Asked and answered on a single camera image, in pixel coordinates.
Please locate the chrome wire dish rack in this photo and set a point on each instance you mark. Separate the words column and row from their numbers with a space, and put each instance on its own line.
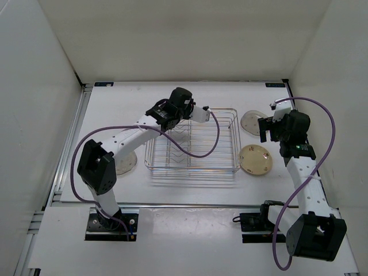
column 209, row 146

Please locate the beige ceramic plate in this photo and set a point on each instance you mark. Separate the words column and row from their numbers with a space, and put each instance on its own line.
column 255, row 160

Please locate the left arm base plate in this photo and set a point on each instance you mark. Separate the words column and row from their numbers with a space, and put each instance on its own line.
column 99, row 228

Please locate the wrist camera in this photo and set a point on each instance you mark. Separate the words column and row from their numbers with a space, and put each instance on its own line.
column 200, row 114
column 280, row 108

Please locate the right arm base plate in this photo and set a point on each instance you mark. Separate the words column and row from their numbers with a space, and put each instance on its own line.
column 254, row 229

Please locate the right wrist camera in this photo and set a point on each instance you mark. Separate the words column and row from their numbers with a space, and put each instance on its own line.
column 280, row 108

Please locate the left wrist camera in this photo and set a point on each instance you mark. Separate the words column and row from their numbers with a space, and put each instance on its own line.
column 200, row 114

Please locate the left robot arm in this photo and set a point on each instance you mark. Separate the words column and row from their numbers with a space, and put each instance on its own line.
column 97, row 164

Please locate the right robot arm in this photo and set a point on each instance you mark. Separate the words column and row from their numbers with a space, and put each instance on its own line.
column 315, row 232

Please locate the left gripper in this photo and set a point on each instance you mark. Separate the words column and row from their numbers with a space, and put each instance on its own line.
column 190, row 108

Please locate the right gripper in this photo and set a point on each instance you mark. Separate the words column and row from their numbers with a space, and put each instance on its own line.
column 267, row 124

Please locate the clear glass plate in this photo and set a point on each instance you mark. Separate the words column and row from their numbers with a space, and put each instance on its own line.
column 126, row 164
column 249, row 121

